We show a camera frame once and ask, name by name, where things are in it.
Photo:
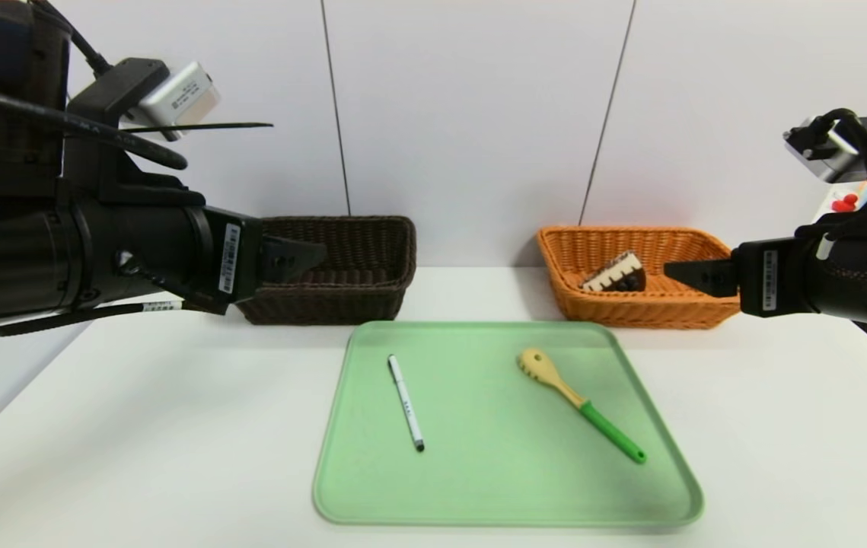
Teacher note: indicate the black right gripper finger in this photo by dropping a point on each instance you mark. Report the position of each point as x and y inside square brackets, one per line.
[711, 278]

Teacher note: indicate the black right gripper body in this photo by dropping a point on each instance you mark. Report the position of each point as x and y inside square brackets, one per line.
[766, 279]

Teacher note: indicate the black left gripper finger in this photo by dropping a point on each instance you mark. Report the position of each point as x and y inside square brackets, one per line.
[288, 259]

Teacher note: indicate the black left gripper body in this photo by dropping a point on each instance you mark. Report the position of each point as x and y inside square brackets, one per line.
[236, 259]

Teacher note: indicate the chocolate blueberry cake slice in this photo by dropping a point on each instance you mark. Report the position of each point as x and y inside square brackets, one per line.
[612, 274]

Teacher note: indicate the white marker pen black cap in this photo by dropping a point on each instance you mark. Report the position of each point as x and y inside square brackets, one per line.
[406, 401]

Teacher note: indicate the dark brown wicker basket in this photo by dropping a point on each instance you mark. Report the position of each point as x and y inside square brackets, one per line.
[372, 259]

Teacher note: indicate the orange wicker basket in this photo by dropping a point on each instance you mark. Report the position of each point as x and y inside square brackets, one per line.
[593, 312]

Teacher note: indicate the small red toy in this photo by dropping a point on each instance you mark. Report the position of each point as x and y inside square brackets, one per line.
[845, 203]

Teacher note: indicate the white side table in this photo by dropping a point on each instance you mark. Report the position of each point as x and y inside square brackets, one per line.
[863, 199]

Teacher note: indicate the light green plastic tray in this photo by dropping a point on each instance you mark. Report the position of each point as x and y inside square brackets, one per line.
[494, 479]

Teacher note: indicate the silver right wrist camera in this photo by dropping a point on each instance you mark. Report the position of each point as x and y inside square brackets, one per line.
[821, 152]

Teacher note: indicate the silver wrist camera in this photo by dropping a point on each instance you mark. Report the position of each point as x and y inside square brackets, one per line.
[821, 152]
[182, 99]

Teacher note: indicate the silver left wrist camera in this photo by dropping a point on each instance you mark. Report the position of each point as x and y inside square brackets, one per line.
[182, 99]

